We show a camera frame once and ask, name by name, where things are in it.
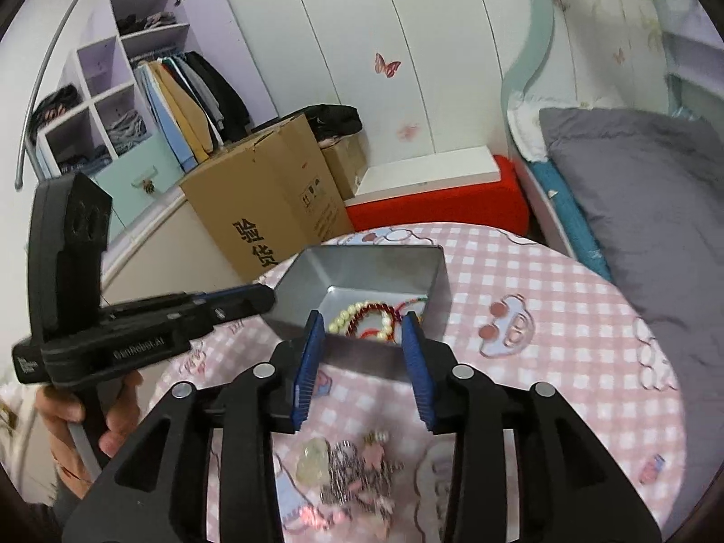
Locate dark red bead bracelet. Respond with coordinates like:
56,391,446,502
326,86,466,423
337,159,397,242
342,303,404,338

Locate left hand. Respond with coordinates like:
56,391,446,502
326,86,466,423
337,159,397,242
36,372,143,498

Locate grey metal tin box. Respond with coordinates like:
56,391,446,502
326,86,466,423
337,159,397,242
262,245,452,381

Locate pale green jade pendant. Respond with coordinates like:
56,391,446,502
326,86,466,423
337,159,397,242
296,438,330,488

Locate pink checkered tablecloth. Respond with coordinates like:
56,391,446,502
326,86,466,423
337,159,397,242
147,222,687,543

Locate large cardboard box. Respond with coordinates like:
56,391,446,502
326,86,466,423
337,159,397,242
181,115,353,282

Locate mint green drawer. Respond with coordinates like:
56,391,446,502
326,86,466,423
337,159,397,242
92,133,184,240

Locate red and white storage bench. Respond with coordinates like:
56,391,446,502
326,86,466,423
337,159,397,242
345,146,530,235

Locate hanging clothes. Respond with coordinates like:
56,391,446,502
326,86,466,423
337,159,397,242
134,50,252,173

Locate small cardboard box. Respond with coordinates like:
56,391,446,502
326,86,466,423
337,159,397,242
322,135,368,200

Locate black bag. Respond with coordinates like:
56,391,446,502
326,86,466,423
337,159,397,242
251,103,365,140

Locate purple open wardrobe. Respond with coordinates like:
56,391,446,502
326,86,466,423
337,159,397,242
22,0,279,239

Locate white pillow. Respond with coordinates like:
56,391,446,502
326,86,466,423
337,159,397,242
505,91,555,163

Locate grey duvet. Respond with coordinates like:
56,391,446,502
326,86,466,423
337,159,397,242
539,108,723,542

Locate white pearl bracelet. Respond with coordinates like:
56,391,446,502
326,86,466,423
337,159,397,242
328,299,404,345

